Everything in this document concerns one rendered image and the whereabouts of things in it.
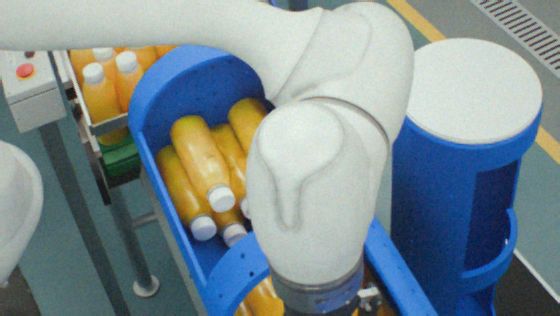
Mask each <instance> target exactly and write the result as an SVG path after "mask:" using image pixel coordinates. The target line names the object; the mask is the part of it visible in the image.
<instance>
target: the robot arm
mask: <svg viewBox="0 0 560 316"><path fill-rule="evenodd" d="M154 45H196V46H205V47H210V48H215V49H218V50H222V51H225V52H227V53H229V54H231V55H234V56H235V57H237V58H239V59H241V60H242V61H244V62H245V63H246V64H247V65H250V66H251V67H252V68H253V69H254V70H255V71H256V73H257V74H258V75H259V77H260V79H261V81H262V84H263V87H264V93H265V98H266V99H267V100H269V101H270V102H271V103H272V104H273V105H274V106H275V107H277V109H274V110H273V111H271V112H270V113H269V114H268V116H266V117H265V119H264V120H263V121H262V122H261V124H260V125H259V127H258V129H257V131H256V133H255V135H254V137H252V141H251V144H250V147H249V151H248V156H247V163H246V172H245V185H246V197H247V204H248V211H249V216H250V220H252V225H253V228H254V231H255V235H256V238H257V241H258V243H259V246H260V247H261V249H262V251H263V252H264V253H265V255H266V260H267V264H268V267H269V272H270V277H271V282H272V287H273V289H275V292H276V293H277V295H278V296H279V298H280V299H281V300H282V301H283V304H284V310H285V311H284V314H283V315H282V316H351V315H353V314H354V313H355V311H356V310H357V308H358V316H378V310H379V308H380V307H381V305H382V303H383V301H384V299H383V298H382V296H381V294H380V293H379V291H378V289H377V288H376V286H375V284H374V283H373V282H368V283H367V284H365V286H364V287H363V289H362V290H359V289H360V287H361V285H362V281H363V256H364V243H365V240H366V237H367V234H368V230H369V225H370V224H371V222H372V221H373V218H374V211H375V205H376V199H377V194H378V189H379V183H380V179H381V176H382V175H383V171H384V167H385V163H386V159H387V156H388V154H389V151H390V149H391V147H392V145H393V143H394V142H395V140H396V138H397V137H398V134H399V131H400V129H401V126H402V124H403V121H404V118H405V115H406V112H407V108H408V105H409V101H410V96H411V91H412V87H413V81H414V80H413V74H414V48H413V43H412V38H411V35H410V32H409V30H408V28H407V26H406V25H405V24H404V22H403V21H402V20H401V19H400V17H399V16H398V15H397V14H395V13H394V12H393V11H392V10H390V9H388V8H387V7H385V6H383V5H380V4H377V3H372V2H354V3H349V4H345V5H342V6H340V7H338V8H336V9H334V10H333V11H329V10H324V9H322V8H320V7H316V8H314V9H311V10H308V11H302V12H289V11H284V10H281V9H278V8H276V7H272V6H269V5H267V4H264V3H261V2H259V1H256V0H0V50H7V51H22V52H32V51H65V50H69V49H106V48H108V47H147V46H154ZM42 205H43V184H42V179H41V175H40V173H39V171H38V169H37V167H36V166H35V163H34V162H33V160H32V159H31V157H30V156H28V155H27V154H26V153H25V152H24V151H22V150H21V149H19V147H17V146H15V145H13V144H10V143H7V142H5V143H3V142H2V141H0V288H1V287H2V285H3V284H4V283H5V282H6V280H7V278H8V277H9V276H10V275H11V273H12V272H13V270H14V269H15V268H14V267H15V266H16V264H17V263H18V261H19V260H20V258H21V257H22V255H23V254H22V253H23V252H24V250H25V248H26V247H27V246H28V244H29V242H30V241H31V237H32V235H33V233H34V231H35V229H36V227H37V225H38V223H39V221H40V218H41V217H40V214H41V211H42Z"/></svg>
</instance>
